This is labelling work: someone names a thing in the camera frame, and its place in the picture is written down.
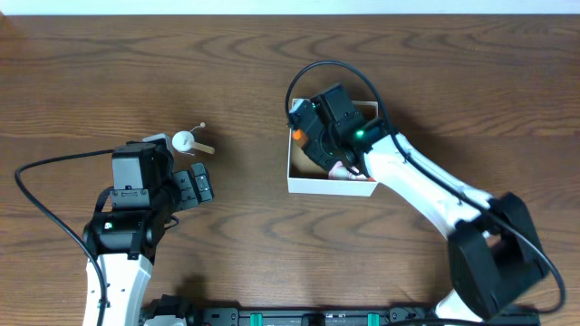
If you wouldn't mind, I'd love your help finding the white drum toy wooden handle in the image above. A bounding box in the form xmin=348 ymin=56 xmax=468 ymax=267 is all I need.
xmin=171 ymin=122 xmax=216 ymax=156

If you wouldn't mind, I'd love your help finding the pink duck toy with hat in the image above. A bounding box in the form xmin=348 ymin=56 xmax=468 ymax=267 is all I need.
xmin=328 ymin=161 xmax=374 ymax=182

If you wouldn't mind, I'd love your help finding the left black cable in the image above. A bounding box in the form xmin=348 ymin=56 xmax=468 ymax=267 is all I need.
xmin=13 ymin=148 xmax=117 ymax=326

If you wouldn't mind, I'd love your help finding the brown plush toy orange top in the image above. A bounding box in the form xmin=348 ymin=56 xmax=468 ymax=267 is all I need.
xmin=292 ymin=129 xmax=309 ymax=149

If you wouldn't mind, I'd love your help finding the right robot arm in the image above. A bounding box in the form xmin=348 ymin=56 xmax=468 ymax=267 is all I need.
xmin=285 ymin=84 xmax=552 ymax=323

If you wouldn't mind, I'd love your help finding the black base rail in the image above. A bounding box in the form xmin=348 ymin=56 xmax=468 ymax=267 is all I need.
xmin=144 ymin=293 xmax=540 ymax=326

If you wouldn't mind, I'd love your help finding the right black cable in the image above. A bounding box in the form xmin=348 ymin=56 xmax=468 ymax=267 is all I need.
xmin=285 ymin=60 xmax=566 ymax=314

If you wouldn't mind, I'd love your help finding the black cable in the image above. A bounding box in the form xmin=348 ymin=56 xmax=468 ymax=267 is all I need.
xmin=285 ymin=60 xmax=566 ymax=314
xmin=13 ymin=148 xmax=117 ymax=326

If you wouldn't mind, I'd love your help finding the white cardboard box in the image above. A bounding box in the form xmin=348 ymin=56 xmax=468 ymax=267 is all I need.
xmin=286 ymin=130 xmax=377 ymax=197

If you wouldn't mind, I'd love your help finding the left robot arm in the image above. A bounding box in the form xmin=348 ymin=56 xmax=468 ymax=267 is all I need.
xmin=83 ymin=138 xmax=214 ymax=325

